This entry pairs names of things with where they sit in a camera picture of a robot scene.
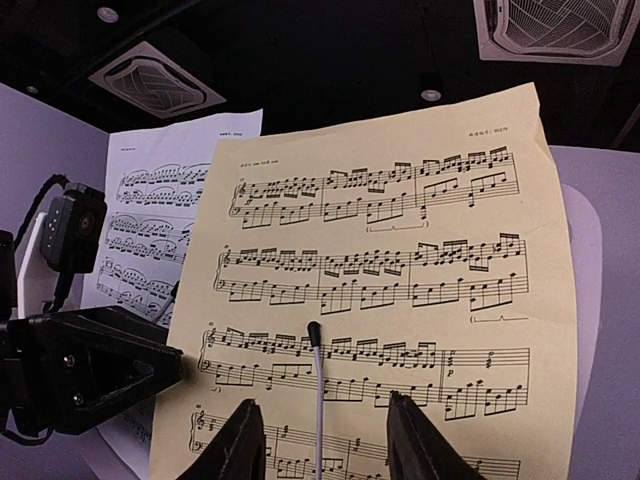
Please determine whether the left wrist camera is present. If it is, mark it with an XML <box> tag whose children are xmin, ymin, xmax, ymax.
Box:
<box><xmin>17</xmin><ymin>182</ymin><xmax>109</xmax><ymax>314</ymax></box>

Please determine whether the ceiling air vent right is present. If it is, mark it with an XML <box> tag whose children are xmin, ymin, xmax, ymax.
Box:
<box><xmin>473</xmin><ymin>0</ymin><xmax>639</xmax><ymax>67</ymax></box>

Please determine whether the white sheet music page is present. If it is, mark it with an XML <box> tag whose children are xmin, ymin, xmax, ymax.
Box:
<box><xmin>79</xmin><ymin>108</ymin><xmax>265</xmax><ymax>480</ymax></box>

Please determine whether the ceiling air vent left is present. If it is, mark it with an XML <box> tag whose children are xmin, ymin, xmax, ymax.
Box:
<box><xmin>89</xmin><ymin>41</ymin><xmax>226</xmax><ymax>119</ymax></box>

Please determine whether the white perforated music stand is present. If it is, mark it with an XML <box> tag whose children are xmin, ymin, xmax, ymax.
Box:
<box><xmin>0</xmin><ymin>82</ymin><xmax>640</xmax><ymax>480</ymax></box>

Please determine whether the ceiling air vent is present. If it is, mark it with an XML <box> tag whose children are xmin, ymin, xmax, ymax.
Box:
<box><xmin>89</xmin><ymin>41</ymin><xmax>226</xmax><ymax>119</ymax></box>
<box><xmin>473</xmin><ymin>0</ymin><xmax>639</xmax><ymax>67</ymax></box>

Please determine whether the yellow sheet music page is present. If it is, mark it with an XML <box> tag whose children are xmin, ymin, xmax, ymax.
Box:
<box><xmin>150</xmin><ymin>84</ymin><xmax>577</xmax><ymax>479</ymax></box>

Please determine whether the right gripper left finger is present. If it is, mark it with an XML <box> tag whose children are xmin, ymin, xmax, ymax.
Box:
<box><xmin>182</xmin><ymin>399</ymin><xmax>265</xmax><ymax>480</ymax></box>

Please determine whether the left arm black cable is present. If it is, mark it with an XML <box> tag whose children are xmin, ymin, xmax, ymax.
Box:
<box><xmin>12</xmin><ymin>173</ymin><xmax>69</xmax><ymax>241</ymax></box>

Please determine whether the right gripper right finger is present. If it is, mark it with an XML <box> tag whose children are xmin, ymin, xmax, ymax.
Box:
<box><xmin>386</xmin><ymin>392</ymin><xmax>483</xmax><ymax>480</ymax></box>

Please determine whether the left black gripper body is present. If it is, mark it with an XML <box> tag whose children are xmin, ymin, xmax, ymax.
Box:
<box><xmin>1</xmin><ymin>231</ymin><xmax>67</xmax><ymax>443</ymax></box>

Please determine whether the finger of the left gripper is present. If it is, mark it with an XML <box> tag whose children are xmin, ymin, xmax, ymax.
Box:
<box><xmin>28</xmin><ymin>306</ymin><xmax>183</xmax><ymax>433</ymax></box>

